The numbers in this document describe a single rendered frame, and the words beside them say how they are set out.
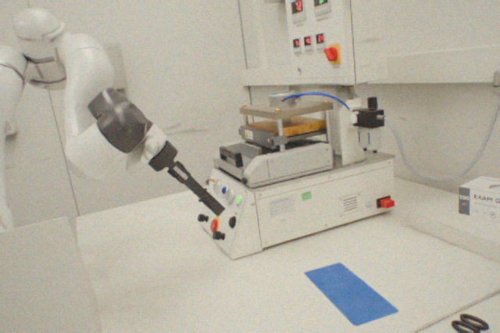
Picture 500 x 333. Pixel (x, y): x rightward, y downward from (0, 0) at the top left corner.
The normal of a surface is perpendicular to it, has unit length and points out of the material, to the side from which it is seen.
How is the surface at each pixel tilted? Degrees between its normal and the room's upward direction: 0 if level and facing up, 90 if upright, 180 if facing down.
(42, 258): 90
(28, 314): 90
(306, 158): 90
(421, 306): 0
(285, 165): 90
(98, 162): 110
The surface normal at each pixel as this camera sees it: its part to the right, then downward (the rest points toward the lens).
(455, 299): -0.13, -0.96
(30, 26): 0.21, 0.05
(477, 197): -0.84, 0.19
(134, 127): 0.79, -0.06
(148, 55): 0.40, 0.18
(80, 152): -0.13, -0.12
